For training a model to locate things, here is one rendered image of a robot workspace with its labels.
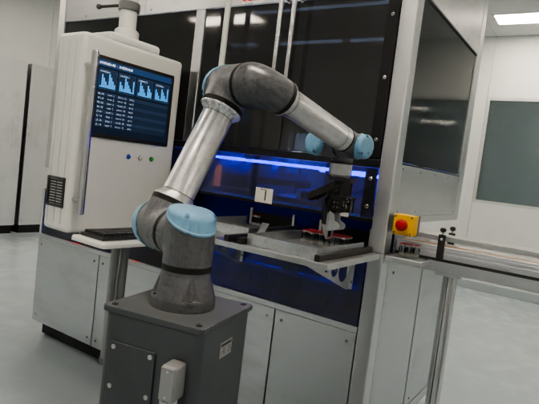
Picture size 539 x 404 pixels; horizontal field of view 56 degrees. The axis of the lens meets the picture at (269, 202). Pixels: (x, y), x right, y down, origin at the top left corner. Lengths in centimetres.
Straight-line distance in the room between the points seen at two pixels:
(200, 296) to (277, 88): 54
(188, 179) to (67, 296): 184
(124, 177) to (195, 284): 106
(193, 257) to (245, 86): 44
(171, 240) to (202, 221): 8
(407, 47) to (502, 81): 471
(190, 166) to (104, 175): 83
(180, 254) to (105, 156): 100
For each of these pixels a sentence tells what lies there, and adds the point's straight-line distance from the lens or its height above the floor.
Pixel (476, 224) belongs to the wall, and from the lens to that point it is 643.
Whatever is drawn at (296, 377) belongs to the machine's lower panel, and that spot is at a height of 34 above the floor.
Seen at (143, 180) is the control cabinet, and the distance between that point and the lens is 221.
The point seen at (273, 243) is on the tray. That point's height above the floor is 90.
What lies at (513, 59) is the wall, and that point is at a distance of 658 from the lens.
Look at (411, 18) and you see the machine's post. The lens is 191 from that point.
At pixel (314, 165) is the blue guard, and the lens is 195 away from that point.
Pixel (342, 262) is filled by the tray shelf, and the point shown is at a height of 88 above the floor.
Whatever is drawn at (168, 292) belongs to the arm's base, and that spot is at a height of 83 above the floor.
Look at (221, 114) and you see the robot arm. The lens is 134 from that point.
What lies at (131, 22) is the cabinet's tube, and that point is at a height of 165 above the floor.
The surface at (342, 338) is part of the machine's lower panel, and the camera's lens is 195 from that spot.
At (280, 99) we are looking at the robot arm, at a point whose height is 131.
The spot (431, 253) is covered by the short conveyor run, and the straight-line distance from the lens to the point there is 189.
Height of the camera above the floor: 114
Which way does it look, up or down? 4 degrees down
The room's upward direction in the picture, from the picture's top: 7 degrees clockwise
